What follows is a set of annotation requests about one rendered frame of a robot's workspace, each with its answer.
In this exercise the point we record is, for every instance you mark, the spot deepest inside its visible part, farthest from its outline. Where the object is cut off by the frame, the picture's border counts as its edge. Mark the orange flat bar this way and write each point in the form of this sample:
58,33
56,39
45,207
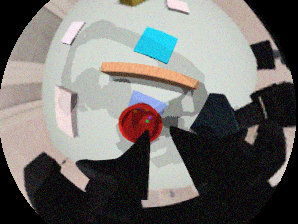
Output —
149,72

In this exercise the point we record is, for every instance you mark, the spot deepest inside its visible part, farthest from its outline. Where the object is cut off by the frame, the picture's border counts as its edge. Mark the yellow rectangular block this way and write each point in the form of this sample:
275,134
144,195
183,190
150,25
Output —
131,2

